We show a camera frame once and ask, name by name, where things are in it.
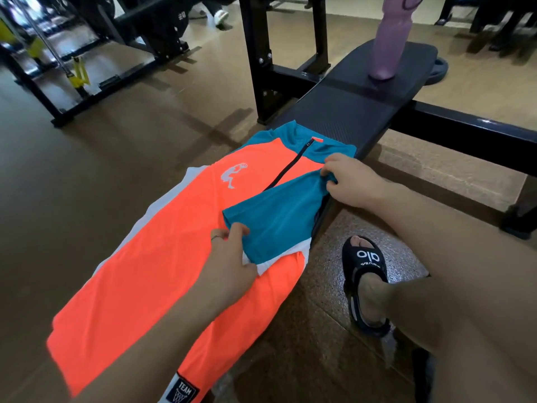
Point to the person's left forearm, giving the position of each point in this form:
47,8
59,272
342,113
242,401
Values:
142,356

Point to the yellow black gym machine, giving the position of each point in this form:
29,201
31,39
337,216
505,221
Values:
33,48

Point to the person's right forearm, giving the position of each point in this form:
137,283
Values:
470,264

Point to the dark grey backpack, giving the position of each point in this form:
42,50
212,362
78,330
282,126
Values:
423,377

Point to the yellow safety catch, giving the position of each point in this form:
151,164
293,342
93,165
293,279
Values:
79,75

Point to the small black weight plate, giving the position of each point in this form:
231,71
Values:
438,73

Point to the person's left hand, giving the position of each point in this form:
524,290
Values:
226,272

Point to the person's right hand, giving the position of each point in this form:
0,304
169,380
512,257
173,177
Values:
361,184

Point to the black power rack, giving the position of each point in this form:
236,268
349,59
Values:
159,25

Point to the black steel bench frame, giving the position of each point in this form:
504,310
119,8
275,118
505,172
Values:
256,50

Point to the pink water bottle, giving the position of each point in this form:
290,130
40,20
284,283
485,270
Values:
390,41

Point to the rack of black weight plates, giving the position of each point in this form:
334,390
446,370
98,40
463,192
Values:
495,16

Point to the orange teal white jersey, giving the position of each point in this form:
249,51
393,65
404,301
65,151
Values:
147,268

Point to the black right slipper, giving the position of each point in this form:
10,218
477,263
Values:
363,260

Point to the black ribbed bench pad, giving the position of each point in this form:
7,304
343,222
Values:
356,104

